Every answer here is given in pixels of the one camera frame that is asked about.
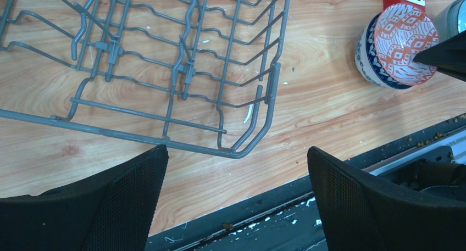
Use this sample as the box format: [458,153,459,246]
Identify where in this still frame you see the white bowl blue roses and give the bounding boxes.
[354,13,411,90]

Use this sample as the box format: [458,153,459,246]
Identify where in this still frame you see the grey wire dish rack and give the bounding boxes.
[1,0,291,159]

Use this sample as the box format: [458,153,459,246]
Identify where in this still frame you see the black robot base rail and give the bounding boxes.
[146,114,465,250]

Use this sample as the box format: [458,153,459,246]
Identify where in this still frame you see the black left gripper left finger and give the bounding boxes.
[1,145,169,250]

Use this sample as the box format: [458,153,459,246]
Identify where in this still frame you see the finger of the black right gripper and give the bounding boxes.
[414,31,465,82]

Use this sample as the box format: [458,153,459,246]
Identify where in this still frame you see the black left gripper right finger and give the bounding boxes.
[307,147,465,250]

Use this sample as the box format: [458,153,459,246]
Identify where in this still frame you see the mint green leaf bowl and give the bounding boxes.
[434,0,465,42]

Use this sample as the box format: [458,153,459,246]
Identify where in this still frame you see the blue white zigzag bowl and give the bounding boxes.
[374,3,440,86]

